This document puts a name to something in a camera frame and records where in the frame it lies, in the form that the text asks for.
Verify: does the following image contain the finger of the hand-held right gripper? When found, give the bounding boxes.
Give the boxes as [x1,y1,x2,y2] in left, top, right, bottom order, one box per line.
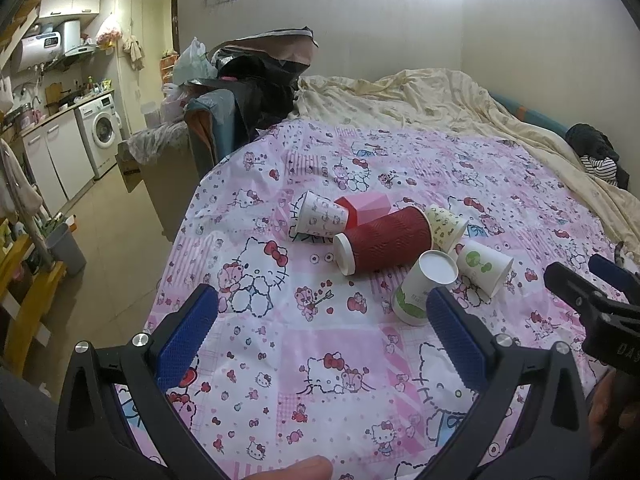
[544,261,626,322]
[588,254,640,292]

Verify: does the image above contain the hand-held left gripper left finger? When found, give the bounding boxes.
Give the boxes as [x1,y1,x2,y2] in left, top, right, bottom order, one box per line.
[55,283,236,480]

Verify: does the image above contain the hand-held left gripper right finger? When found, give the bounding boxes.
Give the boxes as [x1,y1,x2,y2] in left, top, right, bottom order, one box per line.
[415,285,593,480]

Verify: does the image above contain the white cup with green band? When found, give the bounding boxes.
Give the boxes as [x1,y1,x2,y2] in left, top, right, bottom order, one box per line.
[391,250,460,328]

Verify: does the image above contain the white cup with green tree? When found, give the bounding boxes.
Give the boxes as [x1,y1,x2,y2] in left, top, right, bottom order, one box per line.
[454,240,515,296]

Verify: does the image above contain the cream patterned paper cup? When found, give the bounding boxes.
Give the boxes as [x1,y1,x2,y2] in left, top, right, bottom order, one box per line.
[425,204,470,254]

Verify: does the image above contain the dark red ribbed cup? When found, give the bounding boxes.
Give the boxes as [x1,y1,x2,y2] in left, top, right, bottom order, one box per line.
[333,205,434,276]

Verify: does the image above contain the red faceted cup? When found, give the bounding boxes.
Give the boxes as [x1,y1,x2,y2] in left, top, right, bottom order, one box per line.
[333,192,397,229]

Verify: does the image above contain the white cup with cartoon print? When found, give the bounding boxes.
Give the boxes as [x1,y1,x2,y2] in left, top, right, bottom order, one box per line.
[290,190,350,242]

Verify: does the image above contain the person's right hand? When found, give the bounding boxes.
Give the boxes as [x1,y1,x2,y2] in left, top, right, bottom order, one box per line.
[587,374,640,461]

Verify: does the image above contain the person's left hand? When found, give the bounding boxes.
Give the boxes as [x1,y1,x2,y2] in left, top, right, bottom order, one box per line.
[243,455,334,480]

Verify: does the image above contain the striped garment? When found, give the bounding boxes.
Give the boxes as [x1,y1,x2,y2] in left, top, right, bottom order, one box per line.
[579,156,619,187]

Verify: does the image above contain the pink cartoon printed blanket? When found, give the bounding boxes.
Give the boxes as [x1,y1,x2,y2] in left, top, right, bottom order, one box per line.
[114,119,632,480]

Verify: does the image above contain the dark clothing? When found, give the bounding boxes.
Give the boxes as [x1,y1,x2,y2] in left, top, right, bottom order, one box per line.
[565,123,632,192]

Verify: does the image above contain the grey trash bin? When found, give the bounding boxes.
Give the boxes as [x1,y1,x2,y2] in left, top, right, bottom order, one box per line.
[44,222,88,277]

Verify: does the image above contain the yellow wooden rack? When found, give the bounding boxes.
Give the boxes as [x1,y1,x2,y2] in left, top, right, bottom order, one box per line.
[0,232,69,377]

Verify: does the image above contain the grey sofa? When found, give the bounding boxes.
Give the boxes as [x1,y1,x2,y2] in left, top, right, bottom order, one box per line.
[117,124,202,243]

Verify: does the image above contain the cardboard box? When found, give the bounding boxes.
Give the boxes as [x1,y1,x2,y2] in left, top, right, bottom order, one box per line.
[115,152,147,194]

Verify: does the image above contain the grey blue cloth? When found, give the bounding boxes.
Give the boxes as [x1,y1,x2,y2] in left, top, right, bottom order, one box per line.
[183,88,242,182]

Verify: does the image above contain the white base cabinet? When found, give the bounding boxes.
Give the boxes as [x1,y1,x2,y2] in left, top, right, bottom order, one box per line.
[21,109,97,217]

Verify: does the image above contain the cream duvet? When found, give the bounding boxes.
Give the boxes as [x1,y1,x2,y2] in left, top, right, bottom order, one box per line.
[294,67,640,263]

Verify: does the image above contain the white washing machine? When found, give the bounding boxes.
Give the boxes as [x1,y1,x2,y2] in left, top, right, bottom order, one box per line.
[74,91,124,179]

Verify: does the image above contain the pale hanging cloth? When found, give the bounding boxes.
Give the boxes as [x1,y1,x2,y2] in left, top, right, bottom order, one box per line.
[0,139,44,217]

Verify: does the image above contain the translucent plastic bag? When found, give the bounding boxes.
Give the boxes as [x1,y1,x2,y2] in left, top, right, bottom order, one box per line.
[160,82,189,124]

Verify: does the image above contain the tall white cabinet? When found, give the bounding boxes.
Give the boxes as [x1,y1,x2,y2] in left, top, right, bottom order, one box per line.
[112,0,147,137]

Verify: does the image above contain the black bag pile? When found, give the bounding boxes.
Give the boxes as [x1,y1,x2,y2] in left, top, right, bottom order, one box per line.
[212,52,302,142]

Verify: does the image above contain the white plastic bag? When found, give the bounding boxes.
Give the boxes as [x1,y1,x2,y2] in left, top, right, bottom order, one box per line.
[172,37,217,87]

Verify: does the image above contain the beige hanging towel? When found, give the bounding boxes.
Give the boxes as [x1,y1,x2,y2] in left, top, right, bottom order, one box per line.
[122,35,146,72]

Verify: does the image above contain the pink hanging bag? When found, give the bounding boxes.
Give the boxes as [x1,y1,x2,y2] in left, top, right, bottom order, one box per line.
[95,14,124,51]

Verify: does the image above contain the white water heater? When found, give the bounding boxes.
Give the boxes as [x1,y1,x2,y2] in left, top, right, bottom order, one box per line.
[10,20,82,74]

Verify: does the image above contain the white wall cabinets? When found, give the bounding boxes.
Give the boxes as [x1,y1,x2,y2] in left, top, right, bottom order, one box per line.
[38,0,99,21]

